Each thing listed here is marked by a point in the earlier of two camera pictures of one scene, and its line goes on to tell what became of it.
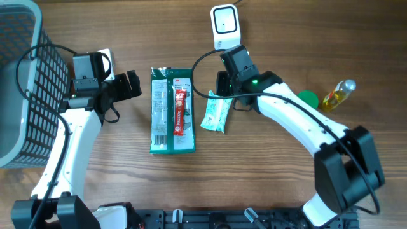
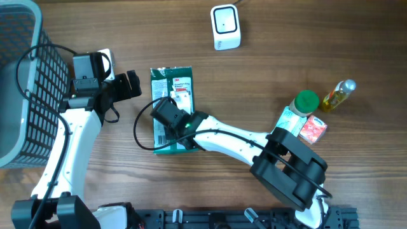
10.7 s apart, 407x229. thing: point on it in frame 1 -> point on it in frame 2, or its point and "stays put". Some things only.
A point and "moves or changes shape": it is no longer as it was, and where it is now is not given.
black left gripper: [124, 81] stays put
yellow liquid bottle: [338, 96] stays put
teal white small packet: [216, 112] moves or changes shape
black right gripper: [227, 80] -> [175, 131]
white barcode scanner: [226, 26] stays put
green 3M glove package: [172, 126] stays put
